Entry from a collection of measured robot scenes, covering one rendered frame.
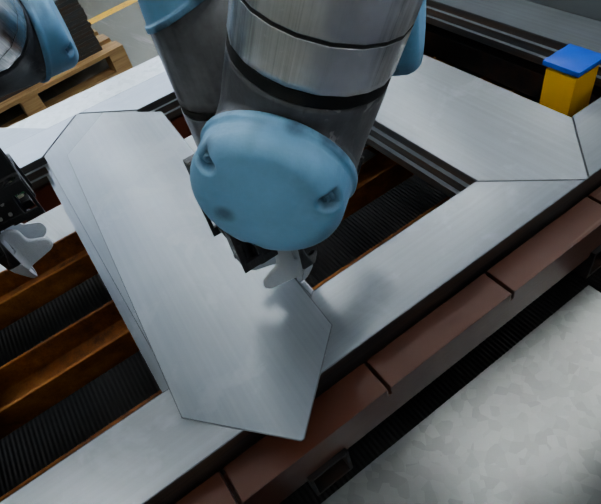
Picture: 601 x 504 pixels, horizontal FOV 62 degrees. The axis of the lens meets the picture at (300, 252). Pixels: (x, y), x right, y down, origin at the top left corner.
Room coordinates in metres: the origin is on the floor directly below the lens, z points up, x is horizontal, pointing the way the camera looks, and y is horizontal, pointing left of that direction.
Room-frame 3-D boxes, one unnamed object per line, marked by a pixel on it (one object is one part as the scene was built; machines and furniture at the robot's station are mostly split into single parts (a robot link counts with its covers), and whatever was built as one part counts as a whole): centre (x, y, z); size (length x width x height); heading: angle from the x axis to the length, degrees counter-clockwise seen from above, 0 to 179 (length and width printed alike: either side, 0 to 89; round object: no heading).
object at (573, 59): (0.61, -0.46, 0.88); 0.06 x 0.06 x 0.02; 23
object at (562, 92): (0.61, -0.46, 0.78); 0.05 x 0.05 x 0.19; 23
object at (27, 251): (0.50, 0.33, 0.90); 0.06 x 0.03 x 0.09; 113
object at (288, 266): (0.36, 0.02, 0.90); 0.06 x 0.03 x 0.09; 113
